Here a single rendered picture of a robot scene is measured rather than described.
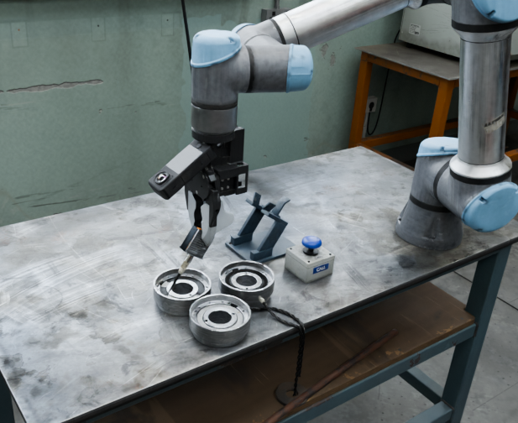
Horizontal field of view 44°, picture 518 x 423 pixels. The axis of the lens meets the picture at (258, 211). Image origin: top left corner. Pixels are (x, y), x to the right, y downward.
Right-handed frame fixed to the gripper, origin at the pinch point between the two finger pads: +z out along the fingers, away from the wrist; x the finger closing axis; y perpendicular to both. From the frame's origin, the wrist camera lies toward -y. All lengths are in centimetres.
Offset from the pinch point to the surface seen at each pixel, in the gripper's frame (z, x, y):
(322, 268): 10.9, -6.9, 24.4
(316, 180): 13, 30, 55
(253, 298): 10.6, -8.3, 6.5
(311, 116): 52, 156, 166
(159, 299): 9.9, -0.6, -8.4
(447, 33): 3, 114, 210
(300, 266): 10.3, -4.5, 20.5
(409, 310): 38, -2, 62
